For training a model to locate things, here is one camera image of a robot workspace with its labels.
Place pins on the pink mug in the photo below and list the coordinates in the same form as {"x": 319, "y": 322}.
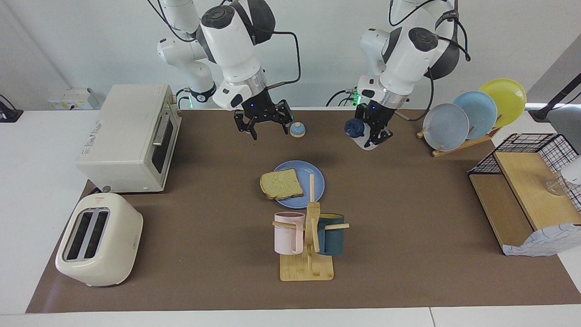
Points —
{"x": 287, "y": 238}

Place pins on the wooden plate rack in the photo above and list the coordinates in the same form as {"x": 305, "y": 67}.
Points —
{"x": 458, "y": 147}

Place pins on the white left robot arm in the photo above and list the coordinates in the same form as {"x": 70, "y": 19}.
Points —
{"x": 408, "y": 54}

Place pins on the grey round plate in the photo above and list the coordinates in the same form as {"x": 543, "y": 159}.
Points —
{"x": 445, "y": 129}

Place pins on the toasted bread slice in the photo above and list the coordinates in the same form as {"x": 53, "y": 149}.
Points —
{"x": 281, "y": 184}

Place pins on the clear glass cup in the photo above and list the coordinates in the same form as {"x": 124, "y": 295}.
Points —
{"x": 554, "y": 186}

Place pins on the yellow round plate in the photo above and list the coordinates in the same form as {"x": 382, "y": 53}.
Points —
{"x": 508, "y": 100}

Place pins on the white rounded object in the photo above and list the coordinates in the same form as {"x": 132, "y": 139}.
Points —
{"x": 574, "y": 172}

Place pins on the white toaster oven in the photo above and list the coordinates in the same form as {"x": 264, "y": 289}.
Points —
{"x": 122, "y": 145}

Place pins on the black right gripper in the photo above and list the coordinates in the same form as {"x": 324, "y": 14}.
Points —
{"x": 256, "y": 106}

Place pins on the cream two-slot toaster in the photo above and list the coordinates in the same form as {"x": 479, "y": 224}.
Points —
{"x": 118, "y": 240}

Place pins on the wooden mug rack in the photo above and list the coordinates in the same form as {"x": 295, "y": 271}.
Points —
{"x": 306, "y": 270}

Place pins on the blue wooden call bell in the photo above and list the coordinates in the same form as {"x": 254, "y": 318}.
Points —
{"x": 297, "y": 131}

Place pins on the black clamp mount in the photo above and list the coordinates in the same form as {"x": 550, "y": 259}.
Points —
{"x": 9, "y": 113}

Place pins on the brown table mat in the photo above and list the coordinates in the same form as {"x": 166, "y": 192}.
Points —
{"x": 204, "y": 272}

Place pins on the light blue round plate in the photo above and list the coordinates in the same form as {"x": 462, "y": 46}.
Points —
{"x": 481, "y": 111}

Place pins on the two-tier wooden shelf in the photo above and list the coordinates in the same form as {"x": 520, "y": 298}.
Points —
{"x": 526, "y": 186}

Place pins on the grey rounded object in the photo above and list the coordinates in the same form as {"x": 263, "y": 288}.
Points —
{"x": 567, "y": 122}

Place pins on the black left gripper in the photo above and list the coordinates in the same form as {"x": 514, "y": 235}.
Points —
{"x": 379, "y": 116}

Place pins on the teal mug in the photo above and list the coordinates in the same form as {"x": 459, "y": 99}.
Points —
{"x": 333, "y": 240}

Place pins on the white bottle dark blue cap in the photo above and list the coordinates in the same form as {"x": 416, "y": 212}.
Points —
{"x": 353, "y": 128}

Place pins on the white blue checkered cloth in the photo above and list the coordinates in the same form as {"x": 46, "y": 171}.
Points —
{"x": 544, "y": 240}

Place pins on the white power socket box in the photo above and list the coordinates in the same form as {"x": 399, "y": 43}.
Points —
{"x": 68, "y": 99}

